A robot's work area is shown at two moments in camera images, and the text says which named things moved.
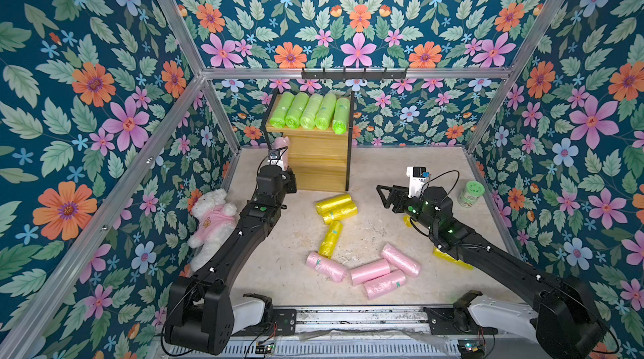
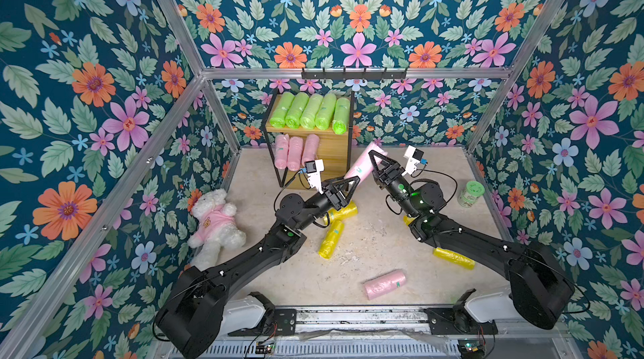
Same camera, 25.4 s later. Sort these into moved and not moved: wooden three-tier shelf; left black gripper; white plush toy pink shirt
Moved: left black gripper
Not moved: wooden three-tier shelf; white plush toy pink shirt
